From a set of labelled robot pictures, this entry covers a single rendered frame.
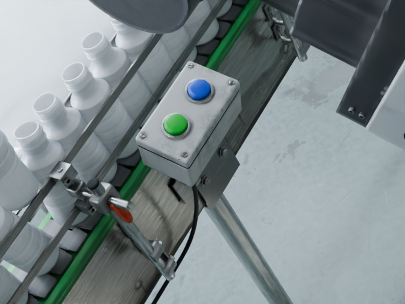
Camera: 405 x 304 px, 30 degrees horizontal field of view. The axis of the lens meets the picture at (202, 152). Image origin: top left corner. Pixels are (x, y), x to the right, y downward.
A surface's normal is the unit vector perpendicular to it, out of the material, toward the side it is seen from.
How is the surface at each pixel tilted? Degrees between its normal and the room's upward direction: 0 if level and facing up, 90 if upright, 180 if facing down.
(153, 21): 91
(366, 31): 80
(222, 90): 20
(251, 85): 90
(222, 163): 90
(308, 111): 0
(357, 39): 90
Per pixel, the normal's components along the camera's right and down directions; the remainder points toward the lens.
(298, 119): -0.38, -0.60
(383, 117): -0.50, 0.77
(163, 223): 0.78, 0.20
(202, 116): -0.09, -0.50
